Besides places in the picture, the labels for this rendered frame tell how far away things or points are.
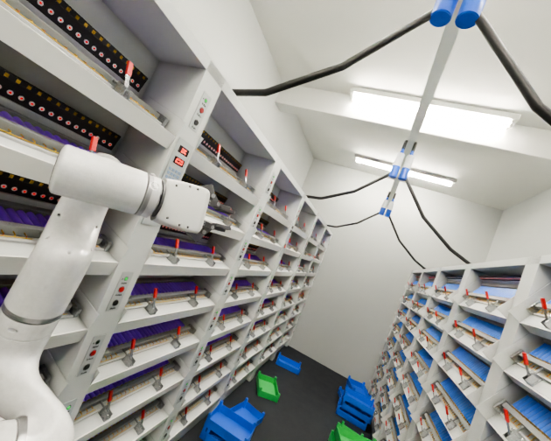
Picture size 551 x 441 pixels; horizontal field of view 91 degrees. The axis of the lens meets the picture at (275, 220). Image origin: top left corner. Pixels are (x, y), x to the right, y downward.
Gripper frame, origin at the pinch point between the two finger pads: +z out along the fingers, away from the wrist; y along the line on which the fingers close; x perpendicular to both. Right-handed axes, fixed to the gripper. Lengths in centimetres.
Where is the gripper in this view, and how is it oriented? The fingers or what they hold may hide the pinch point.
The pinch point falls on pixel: (222, 218)
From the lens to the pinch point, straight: 64.4
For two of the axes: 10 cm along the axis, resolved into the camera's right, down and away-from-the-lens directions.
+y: -2.1, 9.7, -1.5
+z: 7.4, 2.6, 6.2
